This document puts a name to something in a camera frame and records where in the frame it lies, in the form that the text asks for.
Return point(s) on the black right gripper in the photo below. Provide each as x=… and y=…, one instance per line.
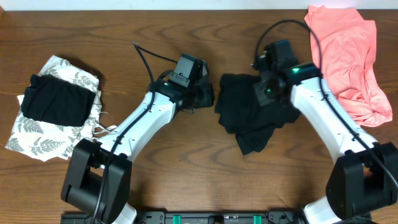
x=260, y=99

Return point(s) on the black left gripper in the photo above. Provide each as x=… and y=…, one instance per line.
x=206, y=100

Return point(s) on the black polo shirt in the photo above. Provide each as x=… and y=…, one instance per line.
x=241, y=115

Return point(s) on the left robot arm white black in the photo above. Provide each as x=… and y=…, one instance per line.
x=99, y=173

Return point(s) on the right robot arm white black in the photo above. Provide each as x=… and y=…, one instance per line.
x=362, y=179

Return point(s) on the salmon pink shirt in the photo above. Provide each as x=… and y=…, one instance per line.
x=344, y=46

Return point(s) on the folded black garment on bag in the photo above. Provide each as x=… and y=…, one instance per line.
x=56, y=101

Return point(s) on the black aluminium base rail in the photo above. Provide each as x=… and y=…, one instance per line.
x=157, y=217

